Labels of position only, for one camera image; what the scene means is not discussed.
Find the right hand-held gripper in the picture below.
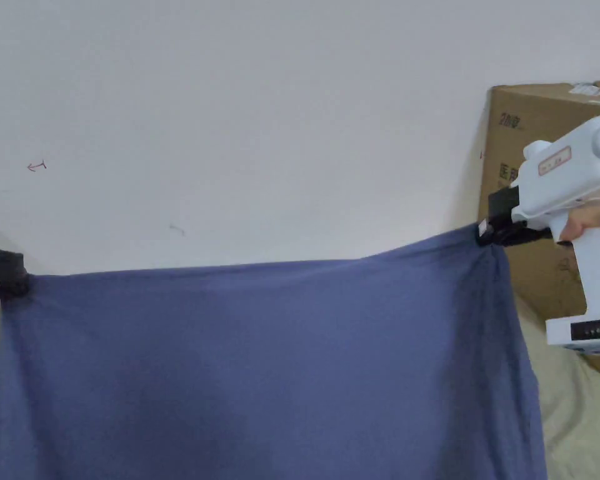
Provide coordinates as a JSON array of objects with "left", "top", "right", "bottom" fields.
[{"left": 476, "top": 112, "right": 600, "bottom": 357}]

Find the dark blue shirt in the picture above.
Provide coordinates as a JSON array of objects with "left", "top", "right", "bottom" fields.
[{"left": 0, "top": 223, "right": 550, "bottom": 480}]

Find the person's right hand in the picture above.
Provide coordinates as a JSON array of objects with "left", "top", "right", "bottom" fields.
[{"left": 557, "top": 184, "right": 600, "bottom": 255}]

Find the brown cardboard carton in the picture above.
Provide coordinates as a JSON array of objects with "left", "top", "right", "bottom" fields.
[{"left": 477, "top": 78, "right": 600, "bottom": 327}]

